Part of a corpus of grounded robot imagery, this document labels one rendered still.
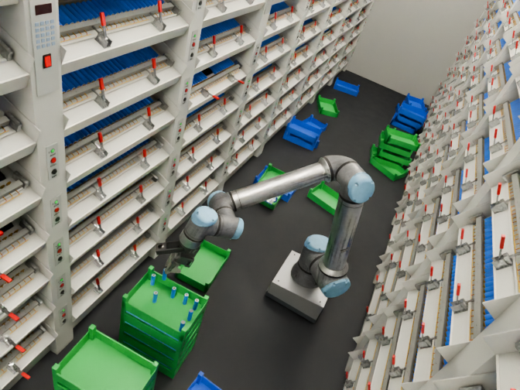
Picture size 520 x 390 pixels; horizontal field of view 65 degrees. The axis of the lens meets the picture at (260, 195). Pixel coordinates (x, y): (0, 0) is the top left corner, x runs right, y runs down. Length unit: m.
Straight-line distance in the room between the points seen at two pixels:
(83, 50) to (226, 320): 1.52
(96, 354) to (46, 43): 1.12
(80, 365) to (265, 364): 0.91
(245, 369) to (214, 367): 0.15
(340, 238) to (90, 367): 1.14
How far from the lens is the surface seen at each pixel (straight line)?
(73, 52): 1.28
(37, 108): 1.23
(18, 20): 1.14
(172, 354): 1.92
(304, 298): 2.29
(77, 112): 1.39
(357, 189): 1.72
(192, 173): 2.48
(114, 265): 2.21
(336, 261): 2.02
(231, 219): 1.63
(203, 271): 2.43
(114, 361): 1.75
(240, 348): 2.21
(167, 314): 1.86
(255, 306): 2.37
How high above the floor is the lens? 1.88
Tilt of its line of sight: 38 degrees down
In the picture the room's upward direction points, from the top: 19 degrees clockwise
